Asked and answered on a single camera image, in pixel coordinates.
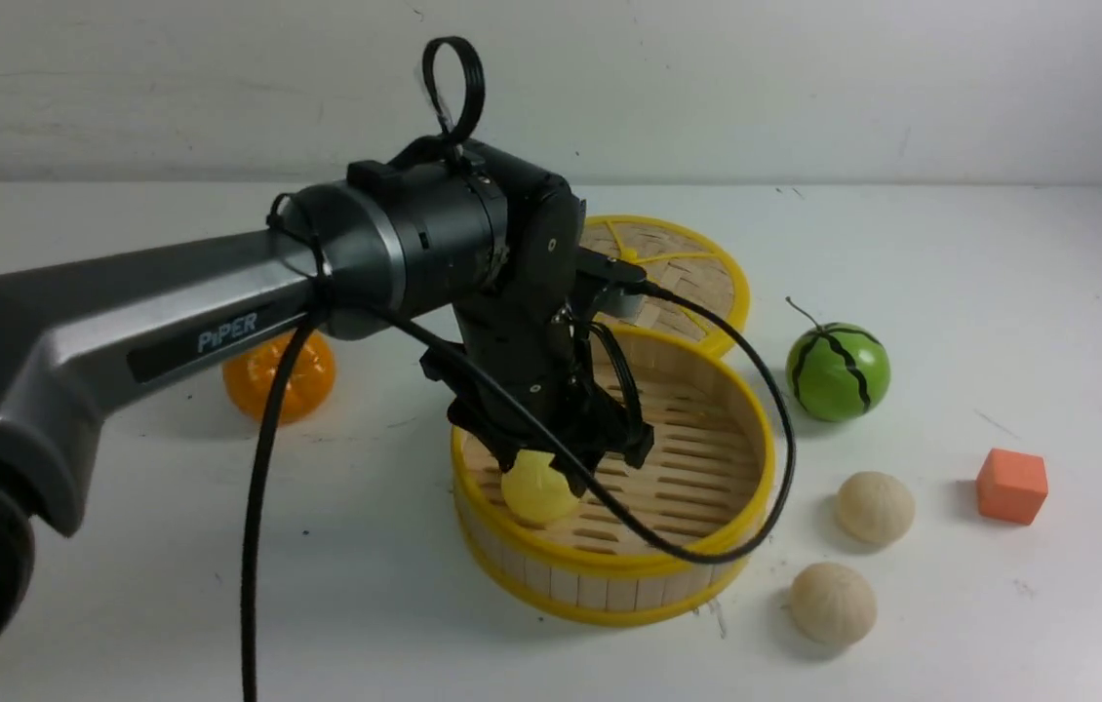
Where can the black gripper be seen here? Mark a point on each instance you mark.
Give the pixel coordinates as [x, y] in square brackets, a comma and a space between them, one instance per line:
[527, 374]

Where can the yellow toy bun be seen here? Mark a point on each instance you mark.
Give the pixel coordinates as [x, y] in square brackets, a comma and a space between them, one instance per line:
[536, 493]

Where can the white toy bun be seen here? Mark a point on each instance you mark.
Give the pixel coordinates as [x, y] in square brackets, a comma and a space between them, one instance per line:
[833, 605]
[875, 508]

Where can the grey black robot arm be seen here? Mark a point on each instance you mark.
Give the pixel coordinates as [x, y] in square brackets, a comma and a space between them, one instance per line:
[459, 224]

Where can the bamboo steamer tray yellow rim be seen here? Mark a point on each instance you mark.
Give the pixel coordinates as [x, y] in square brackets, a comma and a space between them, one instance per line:
[705, 485]

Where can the woven bamboo steamer lid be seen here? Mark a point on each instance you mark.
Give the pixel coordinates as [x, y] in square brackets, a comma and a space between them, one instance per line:
[682, 261]

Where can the orange toy tangerine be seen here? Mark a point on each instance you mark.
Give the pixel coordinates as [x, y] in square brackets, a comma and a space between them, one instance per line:
[248, 378]

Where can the green toy watermelon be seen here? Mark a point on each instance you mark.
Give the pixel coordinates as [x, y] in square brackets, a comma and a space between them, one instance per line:
[837, 372]

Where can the orange foam cube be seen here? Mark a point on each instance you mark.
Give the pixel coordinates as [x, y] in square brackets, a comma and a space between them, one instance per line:
[1011, 486]

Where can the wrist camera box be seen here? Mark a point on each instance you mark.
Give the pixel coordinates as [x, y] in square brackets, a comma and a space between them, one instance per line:
[608, 286]

